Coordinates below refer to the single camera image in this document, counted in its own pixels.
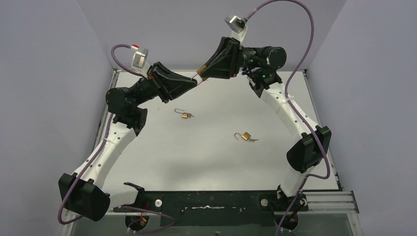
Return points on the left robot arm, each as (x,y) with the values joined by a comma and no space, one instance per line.
(81,191)

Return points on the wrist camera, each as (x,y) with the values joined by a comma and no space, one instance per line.
(238,27)
(139,64)

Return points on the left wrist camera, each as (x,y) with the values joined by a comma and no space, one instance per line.
(139,64)

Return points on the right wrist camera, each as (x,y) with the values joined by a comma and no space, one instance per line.
(238,27)

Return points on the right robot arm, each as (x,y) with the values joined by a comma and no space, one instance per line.
(308,157)

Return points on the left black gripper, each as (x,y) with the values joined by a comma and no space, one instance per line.
(157,82)

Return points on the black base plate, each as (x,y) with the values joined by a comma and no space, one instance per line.
(215,208)

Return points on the brass padlock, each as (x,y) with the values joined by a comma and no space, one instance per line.
(201,72)
(245,136)
(183,113)

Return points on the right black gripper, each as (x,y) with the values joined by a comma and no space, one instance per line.
(224,62)

